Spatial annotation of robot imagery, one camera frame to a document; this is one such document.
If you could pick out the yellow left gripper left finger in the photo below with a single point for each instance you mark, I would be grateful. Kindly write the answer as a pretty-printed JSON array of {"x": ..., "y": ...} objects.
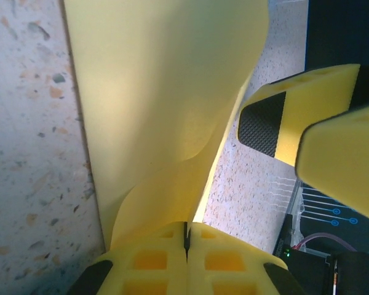
[{"x": 147, "y": 264}]

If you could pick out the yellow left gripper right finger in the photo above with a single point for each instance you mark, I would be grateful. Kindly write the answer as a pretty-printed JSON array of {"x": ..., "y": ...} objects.
[{"x": 227, "y": 264}]

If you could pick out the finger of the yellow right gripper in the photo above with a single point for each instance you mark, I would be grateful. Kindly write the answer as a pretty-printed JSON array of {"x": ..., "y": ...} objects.
[
  {"x": 344, "y": 159},
  {"x": 313, "y": 98}
]

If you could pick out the yellow cloth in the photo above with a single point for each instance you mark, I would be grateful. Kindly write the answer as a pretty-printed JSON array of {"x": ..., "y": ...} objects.
[{"x": 157, "y": 92}]

